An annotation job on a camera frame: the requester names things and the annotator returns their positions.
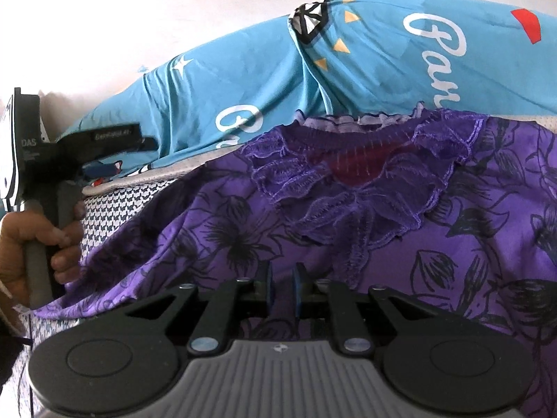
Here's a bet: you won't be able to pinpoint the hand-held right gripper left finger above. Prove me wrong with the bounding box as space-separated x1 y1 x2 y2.
124 261 275 356

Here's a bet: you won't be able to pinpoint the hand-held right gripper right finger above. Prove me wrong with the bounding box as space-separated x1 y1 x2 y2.
292 263 440 355

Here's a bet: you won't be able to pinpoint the purple floral garment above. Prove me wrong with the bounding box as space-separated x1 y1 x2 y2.
35 102 557 418

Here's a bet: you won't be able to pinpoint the person's left forearm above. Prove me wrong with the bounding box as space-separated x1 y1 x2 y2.
0 287 33 397

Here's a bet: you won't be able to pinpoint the person's left hand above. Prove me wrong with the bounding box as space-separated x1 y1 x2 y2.
0 202 86 314

